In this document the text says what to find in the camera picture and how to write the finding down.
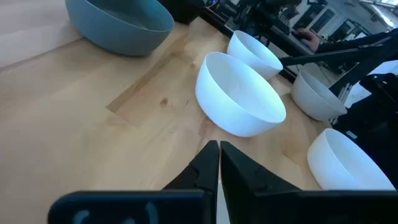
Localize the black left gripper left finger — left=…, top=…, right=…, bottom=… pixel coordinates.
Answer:
left=162, top=140, right=220, bottom=224

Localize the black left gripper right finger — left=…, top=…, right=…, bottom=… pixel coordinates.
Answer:
left=220, top=141, right=301, bottom=224

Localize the large white bowl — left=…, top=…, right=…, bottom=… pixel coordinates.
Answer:
left=195, top=51, right=287, bottom=138

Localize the small white bowl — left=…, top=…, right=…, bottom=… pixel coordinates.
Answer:
left=226, top=30, right=284, bottom=80

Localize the wide straight-sided white bowl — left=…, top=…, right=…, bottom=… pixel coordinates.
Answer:
left=307, top=128, right=396, bottom=191

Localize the medium white bowl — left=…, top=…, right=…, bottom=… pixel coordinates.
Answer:
left=290, top=70, right=348, bottom=122

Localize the person's hand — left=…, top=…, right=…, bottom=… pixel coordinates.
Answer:
left=297, top=28, right=321, bottom=52

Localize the blue bowl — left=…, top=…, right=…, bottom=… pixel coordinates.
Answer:
left=64, top=0, right=175, bottom=57

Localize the black box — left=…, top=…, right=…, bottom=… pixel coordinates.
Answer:
left=157, top=0, right=203, bottom=25

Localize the black metal rig frame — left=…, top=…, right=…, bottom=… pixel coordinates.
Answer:
left=279, top=43, right=398, bottom=96

